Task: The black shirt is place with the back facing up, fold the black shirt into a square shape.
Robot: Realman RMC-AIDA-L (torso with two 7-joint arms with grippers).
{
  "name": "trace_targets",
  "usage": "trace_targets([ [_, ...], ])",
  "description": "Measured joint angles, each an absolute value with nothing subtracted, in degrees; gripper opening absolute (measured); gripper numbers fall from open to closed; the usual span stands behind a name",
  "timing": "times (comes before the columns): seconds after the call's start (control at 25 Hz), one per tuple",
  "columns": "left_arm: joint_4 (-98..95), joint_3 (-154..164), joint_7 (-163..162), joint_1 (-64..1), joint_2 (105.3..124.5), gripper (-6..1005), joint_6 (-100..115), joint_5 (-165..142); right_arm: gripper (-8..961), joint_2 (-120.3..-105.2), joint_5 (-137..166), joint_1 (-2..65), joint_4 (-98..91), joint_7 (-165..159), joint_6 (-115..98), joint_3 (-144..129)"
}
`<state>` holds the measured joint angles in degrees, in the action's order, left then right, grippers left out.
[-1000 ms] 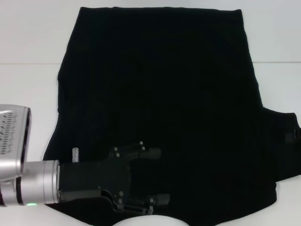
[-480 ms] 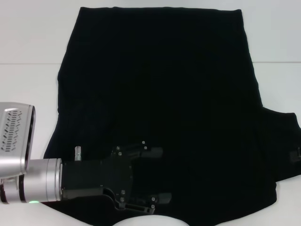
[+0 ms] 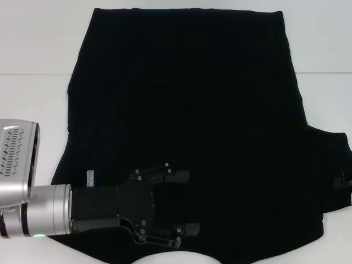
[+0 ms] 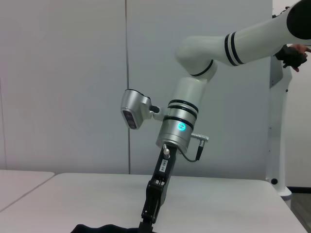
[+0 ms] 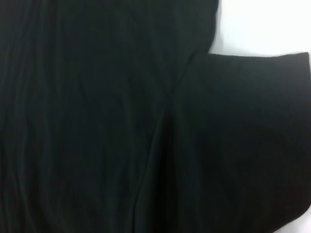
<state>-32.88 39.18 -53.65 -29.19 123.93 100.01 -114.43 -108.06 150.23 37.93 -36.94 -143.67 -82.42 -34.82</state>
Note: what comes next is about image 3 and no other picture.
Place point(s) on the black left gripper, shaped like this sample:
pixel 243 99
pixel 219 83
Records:
pixel 110 206

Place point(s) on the black t-shirt with white print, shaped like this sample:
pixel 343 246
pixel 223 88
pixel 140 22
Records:
pixel 192 96

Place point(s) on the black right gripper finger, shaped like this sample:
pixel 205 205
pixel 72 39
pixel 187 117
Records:
pixel 339 183

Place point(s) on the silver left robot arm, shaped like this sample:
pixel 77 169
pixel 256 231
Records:
pixel 44 209

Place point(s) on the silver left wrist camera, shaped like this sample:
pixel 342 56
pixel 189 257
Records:
pixel 16 159

